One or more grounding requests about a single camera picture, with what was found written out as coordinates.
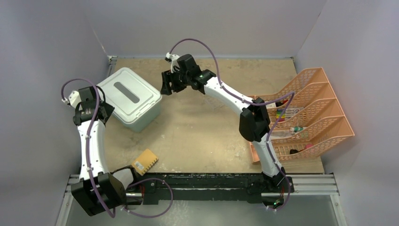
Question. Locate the clear plastic tube rack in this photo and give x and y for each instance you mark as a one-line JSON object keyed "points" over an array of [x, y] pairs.
{"points": [[212, 102]]}

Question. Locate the aluminium front frame rail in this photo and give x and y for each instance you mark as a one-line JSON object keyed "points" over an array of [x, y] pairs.
{"points": [[315, 202]]}

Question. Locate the orange mesh file rack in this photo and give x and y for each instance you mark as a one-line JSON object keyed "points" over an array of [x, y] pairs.
{"points": [[314, 121]]}

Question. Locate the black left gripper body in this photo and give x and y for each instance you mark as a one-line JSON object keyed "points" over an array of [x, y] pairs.
{"points": [[108, 110]]}

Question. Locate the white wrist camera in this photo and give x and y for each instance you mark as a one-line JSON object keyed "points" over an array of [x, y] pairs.
{"points": [[172, 59], [73, 99]]}

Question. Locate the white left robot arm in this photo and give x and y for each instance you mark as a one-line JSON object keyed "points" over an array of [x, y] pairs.
{"points": [[98, 189]]}

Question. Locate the teal plastic bin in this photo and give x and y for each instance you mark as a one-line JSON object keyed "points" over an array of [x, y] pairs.
{"points": [[137, 116]]}

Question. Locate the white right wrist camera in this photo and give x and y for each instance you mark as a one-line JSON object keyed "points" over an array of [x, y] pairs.
{"points": [[172, 59]]}

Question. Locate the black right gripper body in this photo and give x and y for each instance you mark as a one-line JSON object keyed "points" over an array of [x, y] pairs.
{"points": [[180, 81]]}

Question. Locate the white plastic bin lid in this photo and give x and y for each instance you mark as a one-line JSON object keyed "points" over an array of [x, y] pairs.
{"points": [[125, 84]]}

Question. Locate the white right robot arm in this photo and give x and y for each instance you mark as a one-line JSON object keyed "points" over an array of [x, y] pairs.
{"points": [[253, 116]]}

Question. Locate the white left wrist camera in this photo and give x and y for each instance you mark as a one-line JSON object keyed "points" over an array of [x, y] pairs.
{"points": [[73, 99]]}

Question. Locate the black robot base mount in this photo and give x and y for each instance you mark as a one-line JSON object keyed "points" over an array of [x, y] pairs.
{"points": [[151, 188]]}

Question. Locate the aluminium table edge rail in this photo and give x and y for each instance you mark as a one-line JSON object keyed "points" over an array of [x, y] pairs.
{"points": [[112, 65]]}

